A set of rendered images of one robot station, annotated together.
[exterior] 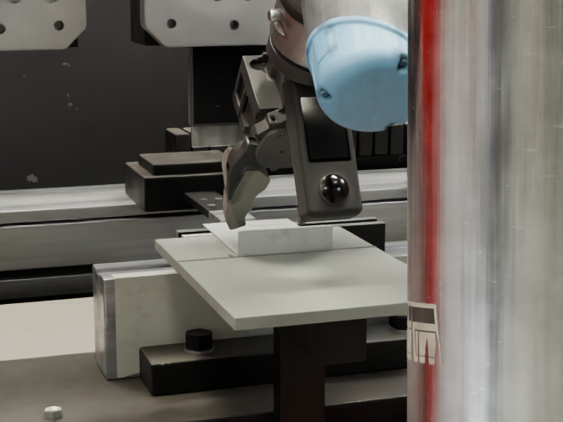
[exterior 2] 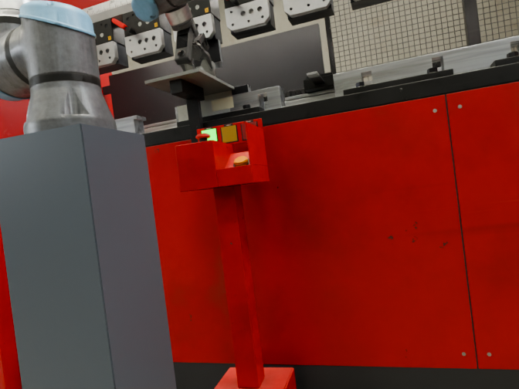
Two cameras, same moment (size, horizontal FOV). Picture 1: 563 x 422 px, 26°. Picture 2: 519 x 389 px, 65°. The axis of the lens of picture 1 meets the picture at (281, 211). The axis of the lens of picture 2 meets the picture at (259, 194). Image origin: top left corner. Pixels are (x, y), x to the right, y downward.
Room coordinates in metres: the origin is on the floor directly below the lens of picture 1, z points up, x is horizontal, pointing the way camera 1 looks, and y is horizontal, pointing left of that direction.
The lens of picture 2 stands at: (0.05, -0.92, 0.64)
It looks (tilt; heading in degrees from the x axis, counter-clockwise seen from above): 1 degrees down; 37
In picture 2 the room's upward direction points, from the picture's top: 7 degrees counter-clockwise
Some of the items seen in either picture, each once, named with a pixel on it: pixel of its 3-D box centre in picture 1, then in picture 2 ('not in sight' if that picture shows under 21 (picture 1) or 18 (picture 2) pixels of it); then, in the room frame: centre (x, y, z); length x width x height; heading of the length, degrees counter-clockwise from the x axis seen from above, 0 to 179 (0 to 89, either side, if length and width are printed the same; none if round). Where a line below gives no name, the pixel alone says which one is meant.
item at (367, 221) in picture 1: (281, 241); (222, 95); (1.14, 0.00, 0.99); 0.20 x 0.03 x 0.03; 108
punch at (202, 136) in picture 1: (243, 94); (208, 56); (1.12, 0.04, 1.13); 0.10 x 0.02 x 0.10; 108
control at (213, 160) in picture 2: not in sight; (222, 153); (0.88, -0.19, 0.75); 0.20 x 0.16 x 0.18; 111
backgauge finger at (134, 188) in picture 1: (204, 189); not in sight; (1.27, 0.08, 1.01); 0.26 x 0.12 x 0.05; 18
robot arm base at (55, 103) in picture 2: not in sight; (69, 109); (0.44, -0.23, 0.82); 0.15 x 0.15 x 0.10
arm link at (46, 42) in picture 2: not in sight; (58, 45); (0.44, -0.22, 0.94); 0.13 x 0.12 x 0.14; 96
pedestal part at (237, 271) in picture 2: not in sight; (239, 285); (0.88, -0.19, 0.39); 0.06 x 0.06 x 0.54; 21
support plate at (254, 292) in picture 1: (295, 270); (192, 85); (0.98, -0.01, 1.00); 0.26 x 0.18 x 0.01; 18
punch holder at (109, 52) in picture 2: not in sight; (103, 47); (0.99, 0.44, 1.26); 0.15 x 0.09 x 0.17; 108
